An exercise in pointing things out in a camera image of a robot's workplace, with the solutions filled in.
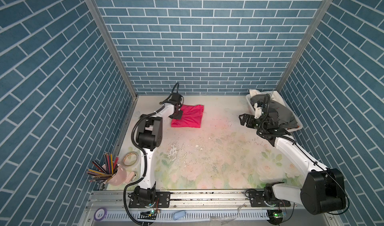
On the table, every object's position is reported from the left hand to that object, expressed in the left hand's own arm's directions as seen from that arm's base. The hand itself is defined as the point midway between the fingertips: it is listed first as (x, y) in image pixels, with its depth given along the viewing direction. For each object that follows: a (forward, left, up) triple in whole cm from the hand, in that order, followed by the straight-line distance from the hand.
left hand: (174, 114), depth 106 cm
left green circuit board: (-58, +7, -4) cm, 59 cm away
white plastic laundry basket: (-13, -80, +9) cm, 82 cm away
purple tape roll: (-58, +28, -3) cm, 65 cm away
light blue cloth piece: (-59, -7, -1) cm, 59 cm away
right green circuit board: (-61, -53, -2) cm, 80 cm away
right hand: (-14, -44, +17) cm, 49 cm away
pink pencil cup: (-42, +25, +1) cm, 49 cm away
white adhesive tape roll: (-31, +24, -3) cm, 39 cm away
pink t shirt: (-3, -13, +1) cm, 13 cm away
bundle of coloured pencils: (-43, +31, +8) cm, 53 cm away
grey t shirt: (-12, -71, +11) cm, 73 cm away
